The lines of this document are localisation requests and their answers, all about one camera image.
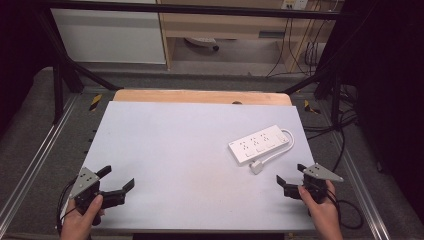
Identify black curtain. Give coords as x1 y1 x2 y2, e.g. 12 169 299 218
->
0 0 56 138
328 0 424 223

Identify black hanging cables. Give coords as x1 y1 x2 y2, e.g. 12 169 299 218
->
265 14 336 79

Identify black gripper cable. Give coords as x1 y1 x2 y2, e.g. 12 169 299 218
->
56 177 80 235
327 189 365 231

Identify black floor cables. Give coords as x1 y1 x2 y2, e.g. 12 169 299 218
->
302 83 360 174

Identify white device under desk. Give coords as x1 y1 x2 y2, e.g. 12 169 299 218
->
184 36 221 52

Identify white wall socket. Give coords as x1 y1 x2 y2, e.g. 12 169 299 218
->
281 0 310 11

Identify white power strip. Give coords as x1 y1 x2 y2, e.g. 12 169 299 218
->
227 124 291 167

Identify person's right hand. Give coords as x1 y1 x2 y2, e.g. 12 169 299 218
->
298 180 345 240

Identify white power strip cable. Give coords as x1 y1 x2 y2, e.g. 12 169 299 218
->
249 128 296 176

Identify wooden table board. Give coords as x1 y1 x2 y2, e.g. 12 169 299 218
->
112 88 293 107

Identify person's left hand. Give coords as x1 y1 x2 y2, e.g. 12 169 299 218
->
59 195 105 240

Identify aluminium rail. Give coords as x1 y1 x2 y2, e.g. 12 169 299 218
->
0 94 82 222
328 128 392 240

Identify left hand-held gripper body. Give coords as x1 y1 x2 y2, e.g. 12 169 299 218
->
68 167 104 215

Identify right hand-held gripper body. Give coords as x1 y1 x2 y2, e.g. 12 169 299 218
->
301 162 345 205

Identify black metal frame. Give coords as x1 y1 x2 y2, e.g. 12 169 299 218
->
34 0 346 126

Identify white cabinet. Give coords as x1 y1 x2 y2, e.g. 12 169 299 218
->
50 0 167 65

